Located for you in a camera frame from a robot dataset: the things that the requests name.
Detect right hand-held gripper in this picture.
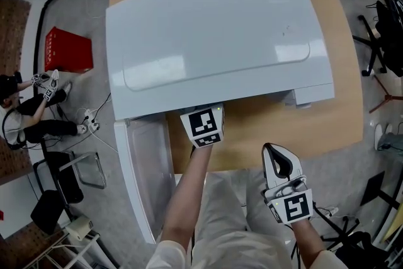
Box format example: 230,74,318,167
261,143,315,225

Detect person's right forearm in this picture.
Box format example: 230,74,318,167
292,217,330,269

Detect white metal rack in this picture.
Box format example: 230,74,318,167
30,229,120,269

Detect white floor cable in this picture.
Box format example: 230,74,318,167
90,130,119,154

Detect black folding chair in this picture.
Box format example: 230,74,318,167
30,150,107,236

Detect person's beige shorts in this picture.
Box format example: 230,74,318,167
188,168,298,269

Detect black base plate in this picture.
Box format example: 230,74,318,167
360,170,403,209

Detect black floor cable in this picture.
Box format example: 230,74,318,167
93,92,112,115

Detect person's left forearm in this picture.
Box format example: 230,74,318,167
160,145,212,245

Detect light wooden table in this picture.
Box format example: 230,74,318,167
108,0,365,174

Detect white microwave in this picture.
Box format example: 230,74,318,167
105,0,335,244

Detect beige box device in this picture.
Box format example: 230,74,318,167
64,216,94,242

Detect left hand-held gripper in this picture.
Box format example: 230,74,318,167
179,103,226,149

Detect red box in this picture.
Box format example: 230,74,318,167
44,26,94,74

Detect person's left white sleeve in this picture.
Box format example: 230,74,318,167
147,239,193,269

